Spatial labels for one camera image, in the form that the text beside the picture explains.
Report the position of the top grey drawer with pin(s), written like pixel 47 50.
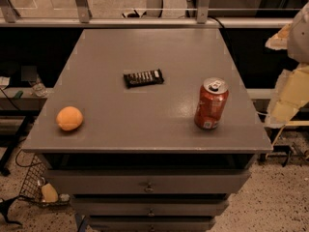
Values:
pixel 147 181

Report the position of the clear plastic bottle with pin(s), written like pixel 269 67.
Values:
pixel 38 87

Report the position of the orange fruit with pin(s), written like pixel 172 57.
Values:
pixel 69 118

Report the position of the middle grey drawer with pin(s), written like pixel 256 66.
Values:
pixel 151 206

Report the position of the yellow object in basket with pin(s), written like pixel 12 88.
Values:
pixel 49 193

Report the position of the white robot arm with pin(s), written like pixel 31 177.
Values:
pixel 291 90

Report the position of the bottom grey drawer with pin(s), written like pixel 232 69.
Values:
pixel 152 224

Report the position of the grey drawer cabinet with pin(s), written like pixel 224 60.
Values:
pixel 149 127

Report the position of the grey drawer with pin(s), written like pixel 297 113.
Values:
pixel 151 206
pixel 147 181
pixel 152 224

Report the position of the red soda can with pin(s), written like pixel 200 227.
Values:
pixel 214 93

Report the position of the wire mesh basket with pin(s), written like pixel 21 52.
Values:
pixel 31 189

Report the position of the metal railing frame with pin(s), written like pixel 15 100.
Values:
pixel 149 13

